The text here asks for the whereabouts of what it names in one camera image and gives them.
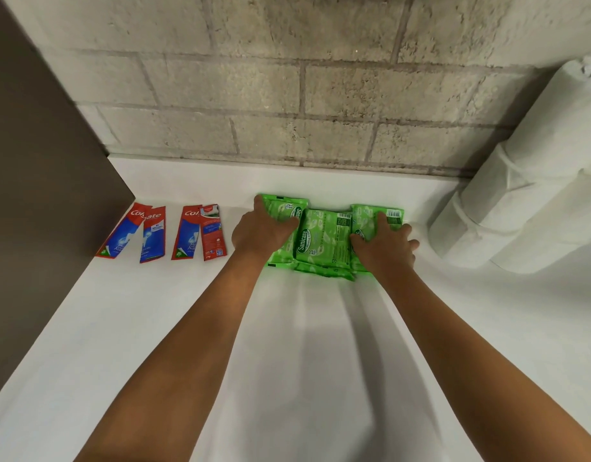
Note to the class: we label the person's left hand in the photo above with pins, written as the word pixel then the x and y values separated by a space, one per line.
pixel 261 233

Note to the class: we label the person's right hand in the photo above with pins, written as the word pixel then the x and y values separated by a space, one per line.
pixel 386 254

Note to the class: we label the group of green wipe packets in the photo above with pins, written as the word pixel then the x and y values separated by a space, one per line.
pixel 324 235
pixel 365 218
pixel 285 209

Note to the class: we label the group of white toilet rolls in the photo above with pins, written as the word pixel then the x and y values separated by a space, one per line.
pixel 550 120
pixel 507 192

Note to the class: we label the person's left forearm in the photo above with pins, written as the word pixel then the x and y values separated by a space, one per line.
pixel 180 370

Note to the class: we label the person's right forearm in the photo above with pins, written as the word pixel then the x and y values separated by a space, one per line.
pixel 492 375

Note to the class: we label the white countertop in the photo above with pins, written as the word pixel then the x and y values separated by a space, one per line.
pixel 108 331

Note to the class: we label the brown cabinet panel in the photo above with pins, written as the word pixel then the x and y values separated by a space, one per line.
pixel 40 187

